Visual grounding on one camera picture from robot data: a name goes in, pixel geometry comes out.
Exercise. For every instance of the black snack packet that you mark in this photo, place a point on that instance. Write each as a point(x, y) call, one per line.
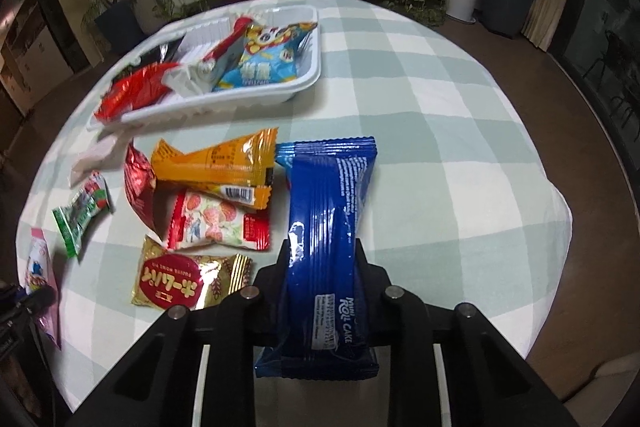
point(155, 54)

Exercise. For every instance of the pale white snack packet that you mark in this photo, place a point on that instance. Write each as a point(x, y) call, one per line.
point(95, 157)

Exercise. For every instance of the round table with checked cloth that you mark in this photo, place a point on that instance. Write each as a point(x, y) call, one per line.
point(425, 107)

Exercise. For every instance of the red foil snack packet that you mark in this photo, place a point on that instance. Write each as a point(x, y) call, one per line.
point(137, 187)

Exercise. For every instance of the green candy packet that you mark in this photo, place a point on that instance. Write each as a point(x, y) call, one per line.
point(80, 217)

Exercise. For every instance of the small plant in pale pot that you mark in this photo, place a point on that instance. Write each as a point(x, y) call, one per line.
point(152, 7)

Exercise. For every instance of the long red grey snack packet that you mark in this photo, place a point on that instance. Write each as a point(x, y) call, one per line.
point(225, 54)

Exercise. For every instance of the blue panda chip bag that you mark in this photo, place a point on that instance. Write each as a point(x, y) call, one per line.
point(260, 62)

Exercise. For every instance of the pink snack packet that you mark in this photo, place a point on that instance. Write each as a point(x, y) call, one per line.
point(40, 267)

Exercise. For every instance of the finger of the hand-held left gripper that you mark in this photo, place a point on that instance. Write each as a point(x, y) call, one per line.
point(37, 298)

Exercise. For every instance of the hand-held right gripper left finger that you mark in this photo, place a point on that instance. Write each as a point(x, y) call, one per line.
point(270, 282)

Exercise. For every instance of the white wall cabinets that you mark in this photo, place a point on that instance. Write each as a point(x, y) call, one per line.
point(35, 52)

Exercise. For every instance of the strawberry print snack packet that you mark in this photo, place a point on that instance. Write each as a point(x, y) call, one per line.
point(210, 219)

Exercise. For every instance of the blue roll cake packet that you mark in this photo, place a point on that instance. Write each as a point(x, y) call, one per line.
point(325, 207)

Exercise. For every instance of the red chocolate packet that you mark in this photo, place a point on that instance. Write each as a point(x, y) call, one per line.
point(135, 92)

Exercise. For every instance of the large orange snack packet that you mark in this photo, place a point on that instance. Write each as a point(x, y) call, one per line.
point(215, 159)

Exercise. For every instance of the white plastic tray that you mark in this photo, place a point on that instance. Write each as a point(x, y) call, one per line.
point(200, 109)

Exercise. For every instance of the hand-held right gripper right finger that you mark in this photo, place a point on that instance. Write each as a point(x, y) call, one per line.
point(375, 282)

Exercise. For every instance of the gold snack packet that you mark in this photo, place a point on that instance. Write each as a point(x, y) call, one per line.
point(175, 279)

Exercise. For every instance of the glass sliding door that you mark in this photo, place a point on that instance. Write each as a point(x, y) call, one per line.
point(605, 57)

